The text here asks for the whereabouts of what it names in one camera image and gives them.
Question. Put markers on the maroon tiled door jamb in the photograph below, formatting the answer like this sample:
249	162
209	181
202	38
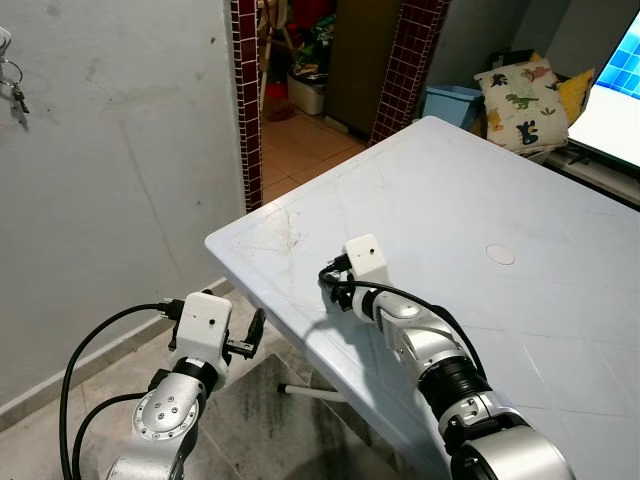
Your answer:
405	70
246	100

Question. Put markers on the yellow pillow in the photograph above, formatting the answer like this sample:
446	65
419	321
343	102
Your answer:
575	95

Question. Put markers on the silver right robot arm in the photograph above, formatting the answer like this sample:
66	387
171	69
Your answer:
430	345

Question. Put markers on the grey table leg frame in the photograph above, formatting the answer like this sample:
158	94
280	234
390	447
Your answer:
300	390

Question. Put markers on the white mattress with blue checks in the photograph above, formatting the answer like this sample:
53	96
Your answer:
610	110

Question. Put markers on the blue plastic bin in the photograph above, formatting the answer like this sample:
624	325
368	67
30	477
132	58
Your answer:
450	105

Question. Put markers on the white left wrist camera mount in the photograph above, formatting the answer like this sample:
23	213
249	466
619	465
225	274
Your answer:
205	325

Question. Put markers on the white plastic table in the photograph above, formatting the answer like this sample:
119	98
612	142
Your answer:
450	200

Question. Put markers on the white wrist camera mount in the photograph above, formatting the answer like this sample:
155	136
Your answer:
205	325
366	260

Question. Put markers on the cream wooden chair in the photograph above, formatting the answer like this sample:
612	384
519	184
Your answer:
272	12

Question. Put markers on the colourful toy pile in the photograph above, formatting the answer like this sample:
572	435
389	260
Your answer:
315	40

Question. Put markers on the white storage container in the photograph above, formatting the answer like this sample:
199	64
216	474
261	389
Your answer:
305	95

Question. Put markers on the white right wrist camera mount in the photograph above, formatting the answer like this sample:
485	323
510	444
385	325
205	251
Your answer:
366	260

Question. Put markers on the dark bed frame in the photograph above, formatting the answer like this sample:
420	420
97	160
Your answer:
600	175

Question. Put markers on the round white table cap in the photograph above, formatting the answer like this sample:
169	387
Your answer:
501	255

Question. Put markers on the dinosaur print pillow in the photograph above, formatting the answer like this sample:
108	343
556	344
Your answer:
520	100

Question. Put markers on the brown wooden door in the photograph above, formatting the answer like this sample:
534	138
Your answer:
360	60

